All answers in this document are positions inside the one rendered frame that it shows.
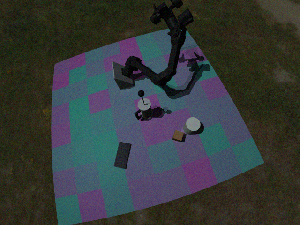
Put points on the black cylinder with grey top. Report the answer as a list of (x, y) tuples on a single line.
[(191, 125)]

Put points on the small brown cube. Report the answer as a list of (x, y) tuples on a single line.
[(177, 136)]

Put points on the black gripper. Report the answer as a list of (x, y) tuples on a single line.
[(175, 3)]

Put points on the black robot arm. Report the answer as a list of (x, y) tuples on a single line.
[(177, 40)]

